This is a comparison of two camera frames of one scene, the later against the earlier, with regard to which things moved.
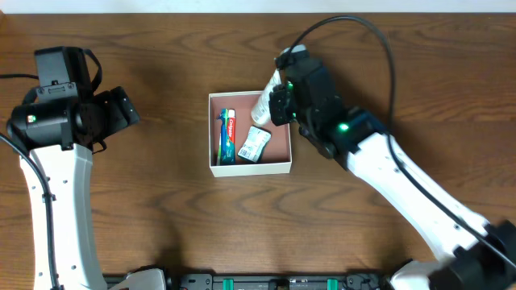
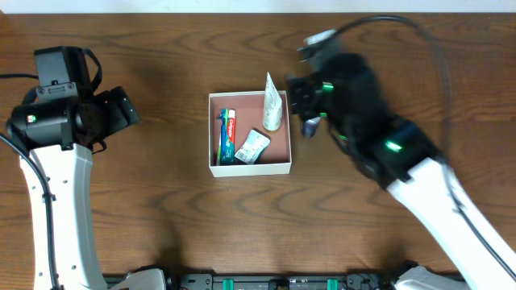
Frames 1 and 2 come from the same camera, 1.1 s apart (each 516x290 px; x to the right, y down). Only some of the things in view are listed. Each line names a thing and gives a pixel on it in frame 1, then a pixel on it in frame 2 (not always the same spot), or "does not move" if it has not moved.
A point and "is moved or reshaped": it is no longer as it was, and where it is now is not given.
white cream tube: (261, 113) is moved or reshaped
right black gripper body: (281, 105) → (305, 99)
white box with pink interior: (277, 156) does not move
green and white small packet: (255, 143) does not move
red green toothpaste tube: (230, 137) does not move
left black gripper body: (122, 107) does not move
